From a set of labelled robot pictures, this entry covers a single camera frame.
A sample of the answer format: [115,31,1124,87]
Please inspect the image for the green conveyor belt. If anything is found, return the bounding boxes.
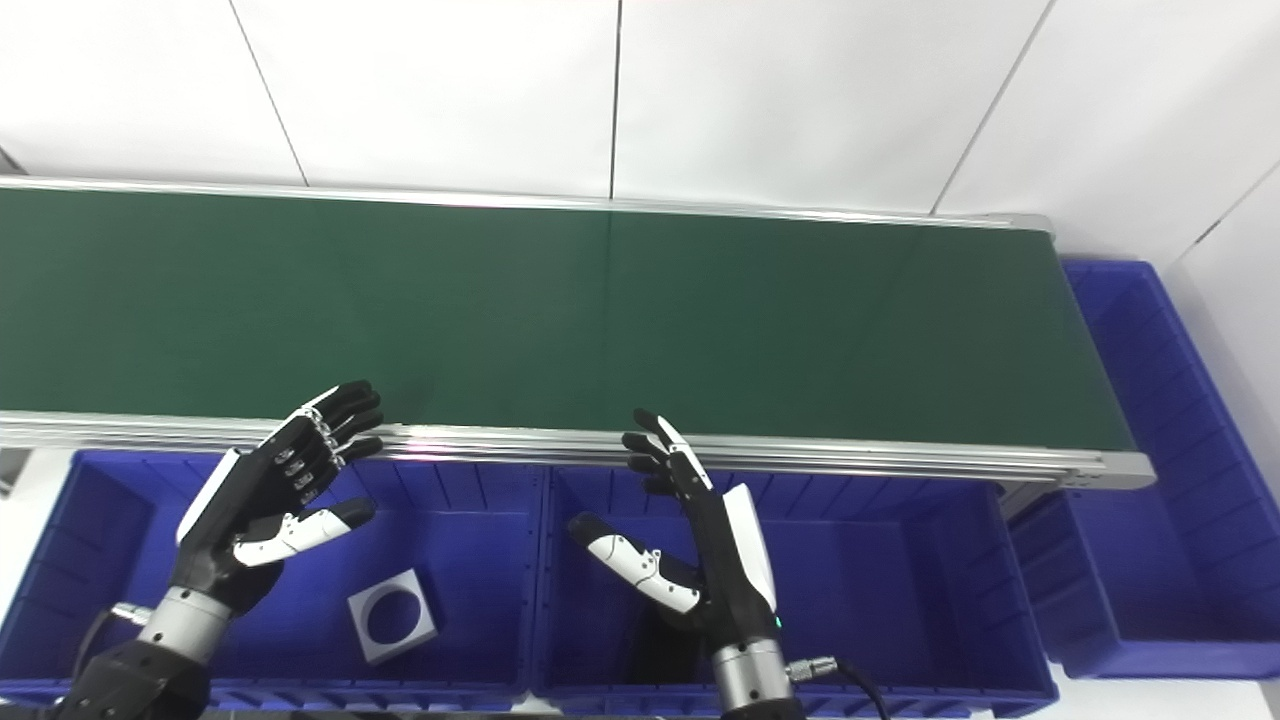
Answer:
[0,175,1158,491]
[0,188,1138,453]

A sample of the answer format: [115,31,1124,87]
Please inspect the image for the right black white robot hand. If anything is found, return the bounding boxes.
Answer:
[567,408,784,652]

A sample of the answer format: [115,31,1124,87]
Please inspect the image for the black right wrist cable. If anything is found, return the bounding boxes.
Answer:
[787,655,891,720]

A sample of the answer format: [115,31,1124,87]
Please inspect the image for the blue plastic bin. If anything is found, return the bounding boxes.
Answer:
[0,448,549,713]
[1010,260,1280,681]
[530,465,1059,719]

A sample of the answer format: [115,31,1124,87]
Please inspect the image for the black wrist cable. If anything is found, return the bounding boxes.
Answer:
[787,655,891,720]
[70,601,154,693]

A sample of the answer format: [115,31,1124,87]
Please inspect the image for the white square part round hole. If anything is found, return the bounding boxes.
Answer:
[347,568,438,665]

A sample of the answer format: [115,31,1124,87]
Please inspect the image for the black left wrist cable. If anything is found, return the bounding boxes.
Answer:
[70,601,154,693]

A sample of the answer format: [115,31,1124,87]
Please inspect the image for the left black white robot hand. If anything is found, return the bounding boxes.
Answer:
[169,380,386,616]

